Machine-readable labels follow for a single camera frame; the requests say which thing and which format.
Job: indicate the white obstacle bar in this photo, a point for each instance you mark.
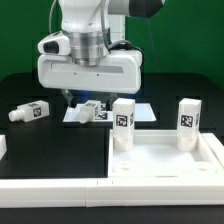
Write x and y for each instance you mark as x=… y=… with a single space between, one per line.
x=110 y=192
x=3 y=147
x=216 y=146

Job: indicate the white front obstacle bar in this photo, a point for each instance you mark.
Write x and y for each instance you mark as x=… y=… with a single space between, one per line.
x=110 y=192

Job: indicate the white right obstacle bar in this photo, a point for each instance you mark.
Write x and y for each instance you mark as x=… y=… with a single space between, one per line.
x=216 y=146

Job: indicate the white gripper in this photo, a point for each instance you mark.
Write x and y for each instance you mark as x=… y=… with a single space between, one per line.
x=118 y=72

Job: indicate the white marker sheet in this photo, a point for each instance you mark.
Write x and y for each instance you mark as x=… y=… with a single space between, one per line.
x=143 y=112

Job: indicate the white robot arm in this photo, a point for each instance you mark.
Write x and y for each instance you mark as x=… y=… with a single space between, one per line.
x=81 y=56

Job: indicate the white square table top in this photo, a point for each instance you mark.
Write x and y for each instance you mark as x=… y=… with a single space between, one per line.
x=154 y=154

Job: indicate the white left obstacle bar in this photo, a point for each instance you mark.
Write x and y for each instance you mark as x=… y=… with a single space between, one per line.
x=3 y=147

